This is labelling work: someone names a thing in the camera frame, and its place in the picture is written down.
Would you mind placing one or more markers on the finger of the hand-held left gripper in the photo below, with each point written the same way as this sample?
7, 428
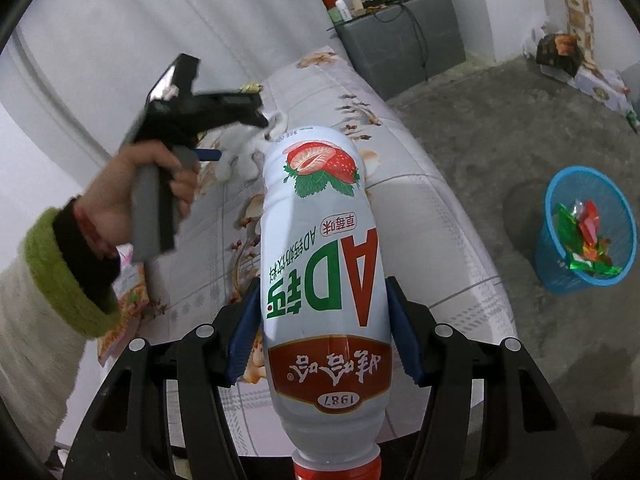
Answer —
207, 154
230, 107

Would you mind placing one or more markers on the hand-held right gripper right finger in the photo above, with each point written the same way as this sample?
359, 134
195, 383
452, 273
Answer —
405, 335

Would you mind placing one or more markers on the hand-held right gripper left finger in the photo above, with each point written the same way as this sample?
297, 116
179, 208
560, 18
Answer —
245, 340

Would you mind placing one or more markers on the white tissue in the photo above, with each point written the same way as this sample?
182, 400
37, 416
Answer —
242, 160

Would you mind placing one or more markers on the white strawberry drink bottle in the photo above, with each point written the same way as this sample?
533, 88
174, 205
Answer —
320, 240

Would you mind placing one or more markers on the blue mesh basket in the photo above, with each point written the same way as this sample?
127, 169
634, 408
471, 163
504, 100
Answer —
550, 260

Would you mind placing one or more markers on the large green snack bag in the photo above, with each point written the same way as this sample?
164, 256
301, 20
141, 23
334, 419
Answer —
595, 265

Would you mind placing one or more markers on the red wrapper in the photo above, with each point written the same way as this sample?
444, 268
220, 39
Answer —
590, 217

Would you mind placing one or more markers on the person's left forearm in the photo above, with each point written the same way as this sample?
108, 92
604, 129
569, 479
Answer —
40, 335

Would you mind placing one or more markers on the person's left hand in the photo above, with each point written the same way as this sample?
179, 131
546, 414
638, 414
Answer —
110, 195

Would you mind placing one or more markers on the pink snack packet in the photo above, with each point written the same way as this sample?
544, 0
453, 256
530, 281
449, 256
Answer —
130, 305

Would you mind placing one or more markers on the pale green jar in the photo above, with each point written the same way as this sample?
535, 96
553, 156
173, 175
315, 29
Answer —
335, 15

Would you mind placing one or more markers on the small white bottle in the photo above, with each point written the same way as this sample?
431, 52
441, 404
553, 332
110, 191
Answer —
344, 10

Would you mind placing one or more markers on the beige block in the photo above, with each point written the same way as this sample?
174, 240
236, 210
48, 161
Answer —
357, 4

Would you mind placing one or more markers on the grey cabinet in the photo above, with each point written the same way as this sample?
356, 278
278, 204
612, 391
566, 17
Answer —
390, 45

